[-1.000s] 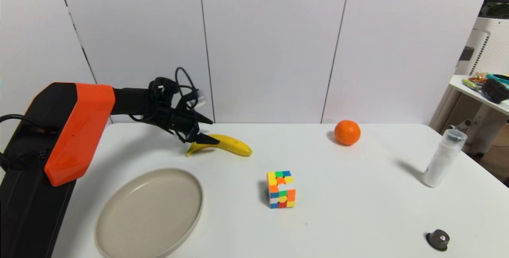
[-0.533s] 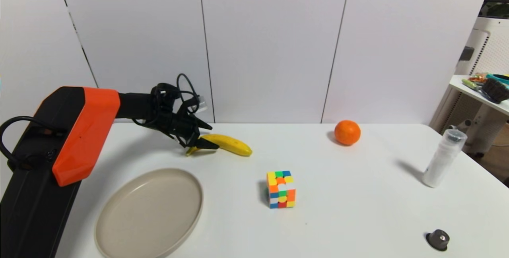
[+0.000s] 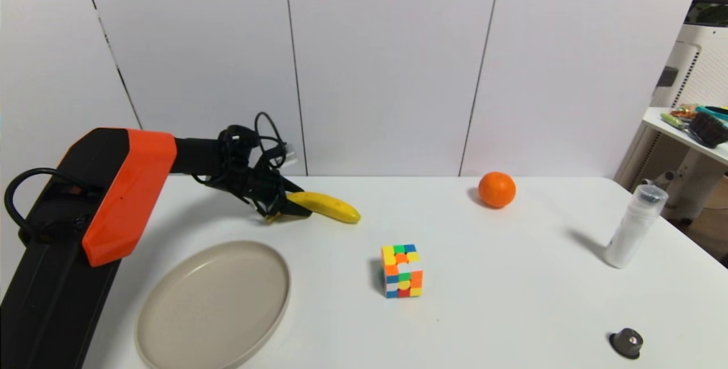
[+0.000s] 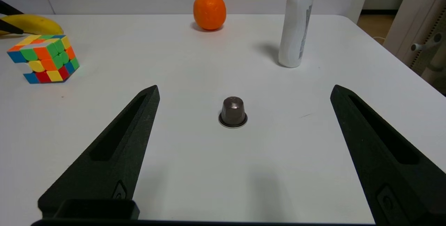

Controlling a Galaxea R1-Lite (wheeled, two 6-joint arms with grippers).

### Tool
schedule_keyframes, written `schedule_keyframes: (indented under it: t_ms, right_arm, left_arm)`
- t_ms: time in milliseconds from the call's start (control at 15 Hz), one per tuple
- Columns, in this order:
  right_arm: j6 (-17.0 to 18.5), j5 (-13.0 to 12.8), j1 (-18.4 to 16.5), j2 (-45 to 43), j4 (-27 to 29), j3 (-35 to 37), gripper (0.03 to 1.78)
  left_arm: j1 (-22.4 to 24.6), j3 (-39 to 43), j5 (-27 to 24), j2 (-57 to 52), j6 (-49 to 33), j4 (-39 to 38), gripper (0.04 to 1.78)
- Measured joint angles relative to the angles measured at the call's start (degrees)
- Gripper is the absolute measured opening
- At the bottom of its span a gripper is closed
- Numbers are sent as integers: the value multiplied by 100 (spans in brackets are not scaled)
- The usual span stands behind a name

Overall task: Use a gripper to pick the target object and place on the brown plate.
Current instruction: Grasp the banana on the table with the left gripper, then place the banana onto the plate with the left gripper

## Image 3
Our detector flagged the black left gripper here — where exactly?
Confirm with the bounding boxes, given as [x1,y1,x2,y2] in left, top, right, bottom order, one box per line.
[243,167,313,223]

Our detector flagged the yellow banana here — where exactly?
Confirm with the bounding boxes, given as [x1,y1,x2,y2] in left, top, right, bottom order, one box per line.
[266,191,362,225]

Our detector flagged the beige brown round plate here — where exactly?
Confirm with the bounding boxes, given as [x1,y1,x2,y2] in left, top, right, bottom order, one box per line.
[135,240,291,369]

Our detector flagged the dark object on appliance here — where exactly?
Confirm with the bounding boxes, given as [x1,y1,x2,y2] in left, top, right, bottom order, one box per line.
[684,2,728,27]

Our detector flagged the multicoloured puzzle cube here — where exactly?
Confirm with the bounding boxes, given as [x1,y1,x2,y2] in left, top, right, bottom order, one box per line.
[381,244,424,298]

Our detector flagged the orange fruit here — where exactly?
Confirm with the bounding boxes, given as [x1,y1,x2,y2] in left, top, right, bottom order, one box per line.
[478,171,517,209]

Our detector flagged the white bottle with clear cap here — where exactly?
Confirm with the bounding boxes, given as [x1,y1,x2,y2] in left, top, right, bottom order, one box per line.
[603,184,669,269]

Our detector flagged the small black round knob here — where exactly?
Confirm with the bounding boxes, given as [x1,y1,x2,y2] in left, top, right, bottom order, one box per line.
[609,328,644,359]

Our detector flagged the white side table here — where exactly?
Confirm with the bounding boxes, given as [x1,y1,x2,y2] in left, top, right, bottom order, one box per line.
[642,107,728,167]

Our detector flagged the black bristle brush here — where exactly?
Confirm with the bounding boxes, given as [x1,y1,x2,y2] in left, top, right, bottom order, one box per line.
[687,111,728,148]

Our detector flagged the white perforated appliance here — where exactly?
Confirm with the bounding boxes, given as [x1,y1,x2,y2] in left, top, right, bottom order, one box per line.
[614,23,728,188]

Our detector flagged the teal plastic item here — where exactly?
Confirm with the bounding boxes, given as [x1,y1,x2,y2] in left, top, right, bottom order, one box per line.
[693,105,728,124]

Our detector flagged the black gripper cable bundle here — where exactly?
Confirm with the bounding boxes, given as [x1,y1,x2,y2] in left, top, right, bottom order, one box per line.
[192,111,299,217]

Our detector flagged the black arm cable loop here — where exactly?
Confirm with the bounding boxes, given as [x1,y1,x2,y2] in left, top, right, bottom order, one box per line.
[4,168,92,240]

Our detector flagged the green handled tool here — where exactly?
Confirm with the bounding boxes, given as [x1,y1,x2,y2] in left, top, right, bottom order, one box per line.
[660,113,692,130]

